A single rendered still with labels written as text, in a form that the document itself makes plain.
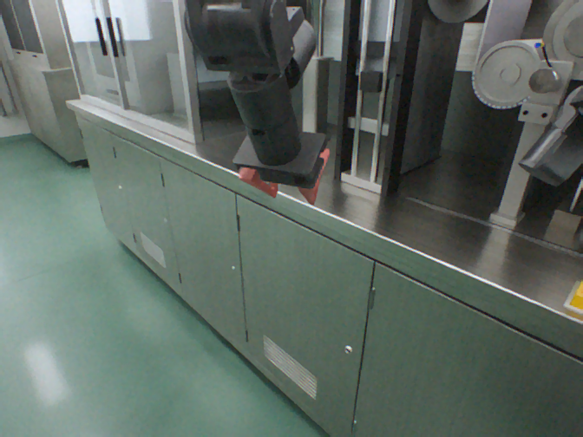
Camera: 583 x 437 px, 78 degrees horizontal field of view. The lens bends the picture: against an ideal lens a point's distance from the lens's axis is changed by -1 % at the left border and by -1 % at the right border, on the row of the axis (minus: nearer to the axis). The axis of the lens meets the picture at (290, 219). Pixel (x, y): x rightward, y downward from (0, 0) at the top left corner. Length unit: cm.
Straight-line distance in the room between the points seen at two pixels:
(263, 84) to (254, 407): 131
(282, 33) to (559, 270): 59
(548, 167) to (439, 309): 34
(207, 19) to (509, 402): 76
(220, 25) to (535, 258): 63
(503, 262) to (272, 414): 105
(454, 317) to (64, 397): 146
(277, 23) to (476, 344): 64
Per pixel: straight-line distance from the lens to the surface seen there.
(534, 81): 78
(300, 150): 44
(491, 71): 89
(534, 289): 68
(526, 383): 78
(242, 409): 153
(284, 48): 35
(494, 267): 70
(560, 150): 56
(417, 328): 82
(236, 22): 33
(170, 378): 167
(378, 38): 89
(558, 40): 85
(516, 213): 88
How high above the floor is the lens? 126
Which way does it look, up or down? 28 degrees down
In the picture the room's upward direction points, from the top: straight up
